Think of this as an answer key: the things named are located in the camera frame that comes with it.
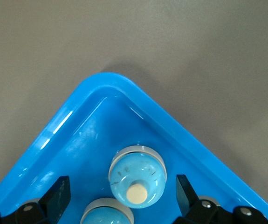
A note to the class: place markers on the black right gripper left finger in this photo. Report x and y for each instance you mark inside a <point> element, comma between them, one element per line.
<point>52,200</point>

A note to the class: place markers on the blue plastic tray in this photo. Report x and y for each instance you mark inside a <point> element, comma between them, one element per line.
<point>89,140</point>

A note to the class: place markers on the blue dome bell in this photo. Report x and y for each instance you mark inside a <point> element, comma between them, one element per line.
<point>105,215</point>
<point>133,170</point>

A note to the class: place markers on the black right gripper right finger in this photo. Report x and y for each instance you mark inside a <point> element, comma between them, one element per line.
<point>194,210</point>

